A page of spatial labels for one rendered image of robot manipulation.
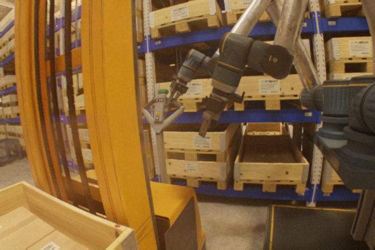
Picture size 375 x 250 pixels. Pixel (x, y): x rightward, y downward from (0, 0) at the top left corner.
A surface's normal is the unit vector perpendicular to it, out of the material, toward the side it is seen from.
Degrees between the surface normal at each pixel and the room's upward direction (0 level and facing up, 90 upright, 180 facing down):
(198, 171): 89
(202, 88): 90
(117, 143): 90
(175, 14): 90
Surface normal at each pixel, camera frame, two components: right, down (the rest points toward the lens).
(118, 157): 0.92, -0.01
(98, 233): -0.38, 0.15
